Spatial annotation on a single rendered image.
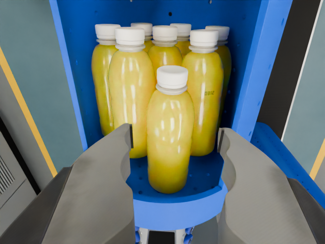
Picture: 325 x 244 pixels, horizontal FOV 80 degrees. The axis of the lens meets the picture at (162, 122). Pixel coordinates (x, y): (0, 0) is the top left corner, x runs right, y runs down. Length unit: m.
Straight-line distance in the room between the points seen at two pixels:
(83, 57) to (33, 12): 1.32
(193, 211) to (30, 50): 1.60
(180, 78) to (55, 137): 1.81
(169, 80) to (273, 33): 0.11
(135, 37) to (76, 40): 0.10
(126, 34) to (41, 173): 2.19
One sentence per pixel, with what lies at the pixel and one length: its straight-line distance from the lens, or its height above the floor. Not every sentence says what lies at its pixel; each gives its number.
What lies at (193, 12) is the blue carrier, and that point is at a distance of 0.43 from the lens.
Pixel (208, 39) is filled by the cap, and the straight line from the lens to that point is 0.29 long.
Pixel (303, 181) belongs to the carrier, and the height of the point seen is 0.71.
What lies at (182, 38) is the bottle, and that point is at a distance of 0.38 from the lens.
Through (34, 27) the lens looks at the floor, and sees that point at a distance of 1.68.
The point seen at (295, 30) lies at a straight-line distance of 1.43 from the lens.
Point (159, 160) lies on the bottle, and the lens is 0.29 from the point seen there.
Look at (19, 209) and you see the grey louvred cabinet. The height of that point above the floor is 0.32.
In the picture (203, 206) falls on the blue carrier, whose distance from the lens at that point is 0.29.
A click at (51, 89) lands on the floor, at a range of 1.77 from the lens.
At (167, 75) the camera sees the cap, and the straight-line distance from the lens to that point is 0.23.
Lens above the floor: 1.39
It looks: 60 degrees down
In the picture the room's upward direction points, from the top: 174 degrees counter-clockwise
